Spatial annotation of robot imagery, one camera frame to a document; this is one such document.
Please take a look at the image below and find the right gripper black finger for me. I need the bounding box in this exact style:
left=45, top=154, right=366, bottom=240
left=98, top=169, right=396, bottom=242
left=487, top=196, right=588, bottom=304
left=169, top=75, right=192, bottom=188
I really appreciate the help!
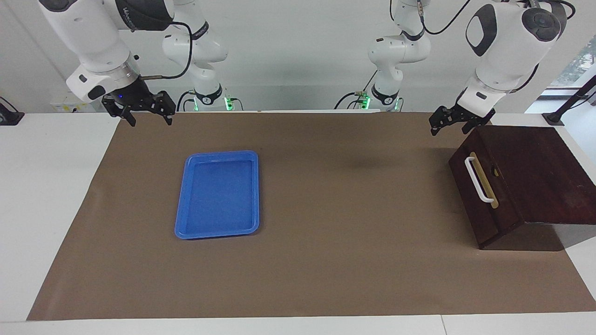
left=150, top=91, right=176, bottom=126
left=102, top=95, right=136, bottom=127

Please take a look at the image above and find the white drawer handle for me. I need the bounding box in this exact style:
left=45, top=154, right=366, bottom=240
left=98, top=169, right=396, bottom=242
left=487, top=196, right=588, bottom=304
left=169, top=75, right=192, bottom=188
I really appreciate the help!
left=464, top=156, right=494, bottom=204

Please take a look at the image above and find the dark wooden drawer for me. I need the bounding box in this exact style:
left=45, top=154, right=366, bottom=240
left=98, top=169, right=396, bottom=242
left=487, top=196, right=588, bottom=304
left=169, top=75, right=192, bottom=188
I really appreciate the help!
left=448, top=128, right=525, bottom=250

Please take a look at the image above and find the dark wooden drawer cabinet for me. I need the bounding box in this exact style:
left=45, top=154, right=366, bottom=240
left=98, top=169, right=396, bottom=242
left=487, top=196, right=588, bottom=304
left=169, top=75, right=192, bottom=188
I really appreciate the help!
left=448, top=125, right=596, bottom=252

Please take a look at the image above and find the blue plastic tray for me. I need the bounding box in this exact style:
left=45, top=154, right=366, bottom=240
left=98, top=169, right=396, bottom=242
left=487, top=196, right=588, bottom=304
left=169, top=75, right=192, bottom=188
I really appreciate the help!
left=175, top=150, right=259, bottom=240

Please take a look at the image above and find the window pane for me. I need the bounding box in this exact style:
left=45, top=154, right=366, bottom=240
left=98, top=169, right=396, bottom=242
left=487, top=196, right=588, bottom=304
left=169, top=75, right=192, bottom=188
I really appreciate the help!
left=552, top=35, right=596, bottom=89

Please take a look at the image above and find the brown table mat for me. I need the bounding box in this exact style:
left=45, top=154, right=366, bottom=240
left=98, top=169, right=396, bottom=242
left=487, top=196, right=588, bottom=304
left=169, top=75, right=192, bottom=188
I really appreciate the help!
left=27, top=112, right=596, bottom=322

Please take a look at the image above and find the black base cable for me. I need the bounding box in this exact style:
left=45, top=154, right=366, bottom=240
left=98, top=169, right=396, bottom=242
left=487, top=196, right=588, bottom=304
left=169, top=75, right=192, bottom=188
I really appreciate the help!
left=176, top=91, right=196, bottom=112
left=333, top=70, right=377, bottom=110

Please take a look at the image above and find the white yellow wall box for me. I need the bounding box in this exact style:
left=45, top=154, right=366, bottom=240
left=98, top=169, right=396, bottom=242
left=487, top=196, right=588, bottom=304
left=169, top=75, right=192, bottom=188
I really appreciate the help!
left=50, top=91, right=102, bottom=113

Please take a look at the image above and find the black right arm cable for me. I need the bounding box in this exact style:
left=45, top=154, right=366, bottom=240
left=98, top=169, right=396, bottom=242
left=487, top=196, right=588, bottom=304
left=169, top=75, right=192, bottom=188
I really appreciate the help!
left=140, top=21, right=194, bottom=80

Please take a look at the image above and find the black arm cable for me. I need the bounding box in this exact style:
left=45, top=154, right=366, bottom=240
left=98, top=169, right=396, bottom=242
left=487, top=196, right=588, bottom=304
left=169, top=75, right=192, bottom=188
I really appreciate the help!
left=418, top=0, right=473, bottom=36
left=140, top=21, right=194, bottom=80

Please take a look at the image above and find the black camera stand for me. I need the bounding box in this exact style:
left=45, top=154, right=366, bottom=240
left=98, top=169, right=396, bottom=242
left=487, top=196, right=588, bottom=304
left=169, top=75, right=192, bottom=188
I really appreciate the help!
left=542, top=74, right=596, bottom=127

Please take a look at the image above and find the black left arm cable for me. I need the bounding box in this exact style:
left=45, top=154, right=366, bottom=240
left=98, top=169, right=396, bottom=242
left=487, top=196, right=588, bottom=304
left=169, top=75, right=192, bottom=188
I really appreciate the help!
left=418, top=0, right=473, bottom=36

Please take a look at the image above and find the black table clamp mount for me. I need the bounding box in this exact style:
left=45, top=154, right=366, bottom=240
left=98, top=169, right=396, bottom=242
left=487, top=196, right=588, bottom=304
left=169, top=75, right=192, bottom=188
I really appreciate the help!
left=0, top=96, right=25, bottom=126

